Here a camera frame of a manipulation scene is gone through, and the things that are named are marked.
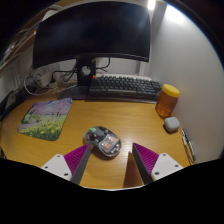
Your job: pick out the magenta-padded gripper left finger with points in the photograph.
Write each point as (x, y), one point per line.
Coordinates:
(60, 165)

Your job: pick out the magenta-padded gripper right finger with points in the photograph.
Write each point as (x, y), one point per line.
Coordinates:
(165, 164)

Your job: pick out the flower meadow print mouse pad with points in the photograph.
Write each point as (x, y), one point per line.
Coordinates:
(45, 118)

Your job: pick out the black and silver pen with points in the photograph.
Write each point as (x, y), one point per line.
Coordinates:
(188, 146)

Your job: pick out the white earbuds case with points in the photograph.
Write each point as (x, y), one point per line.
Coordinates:
(172, 124)

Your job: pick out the orange jar with yellow lid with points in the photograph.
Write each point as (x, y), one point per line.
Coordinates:
(166, 103)

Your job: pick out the black desk stand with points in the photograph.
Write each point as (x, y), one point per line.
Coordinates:
(6, 111)

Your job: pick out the white power strip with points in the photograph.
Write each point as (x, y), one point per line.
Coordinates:
(51, 83)

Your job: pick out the silver box computer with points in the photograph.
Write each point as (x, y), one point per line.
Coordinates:
(10, 99)

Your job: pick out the dark grey mechanical keyboard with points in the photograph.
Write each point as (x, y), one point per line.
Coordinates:
(126, 87)

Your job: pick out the black curved monitor with stand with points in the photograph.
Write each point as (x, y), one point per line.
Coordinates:
(93, 30)

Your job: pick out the white light bar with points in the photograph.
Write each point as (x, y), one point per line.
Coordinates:
(151, 4)

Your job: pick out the wooden wall shelf with items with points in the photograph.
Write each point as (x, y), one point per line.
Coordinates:
(15, 46)

